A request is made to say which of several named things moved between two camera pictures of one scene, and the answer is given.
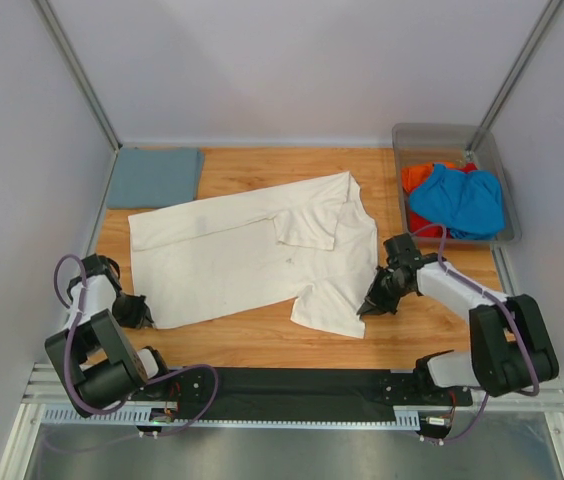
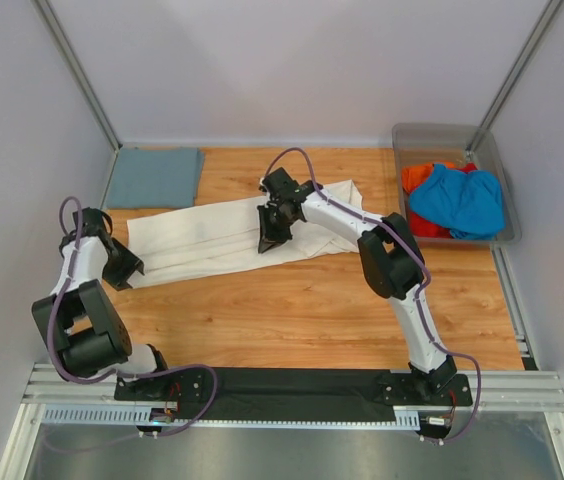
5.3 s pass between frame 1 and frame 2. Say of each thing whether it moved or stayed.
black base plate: stayed
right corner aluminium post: stayed
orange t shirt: stayed
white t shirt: moved
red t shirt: stayed
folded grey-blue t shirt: stayed
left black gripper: moved
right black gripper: moved
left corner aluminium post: stayed
